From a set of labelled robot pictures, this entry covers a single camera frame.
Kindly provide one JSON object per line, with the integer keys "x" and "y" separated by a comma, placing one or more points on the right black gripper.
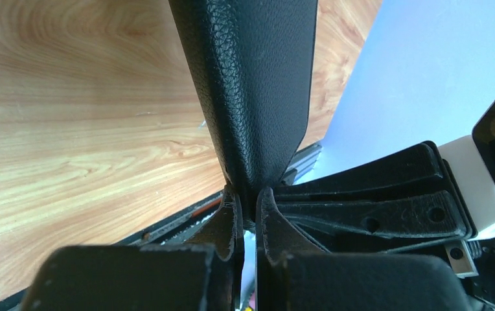
{"x": 428, "y": 216}

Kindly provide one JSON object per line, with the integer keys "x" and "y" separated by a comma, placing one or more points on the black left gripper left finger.
{"x": 203, "y": 273}

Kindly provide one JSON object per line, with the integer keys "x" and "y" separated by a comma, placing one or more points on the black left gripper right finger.
{"x": 294, "y": 274}

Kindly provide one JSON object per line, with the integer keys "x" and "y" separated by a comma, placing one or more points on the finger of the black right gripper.
{"x": 414, "y": 171}

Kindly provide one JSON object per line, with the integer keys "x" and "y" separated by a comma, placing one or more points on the black zip tool case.
{"x": 251, "y": 63}

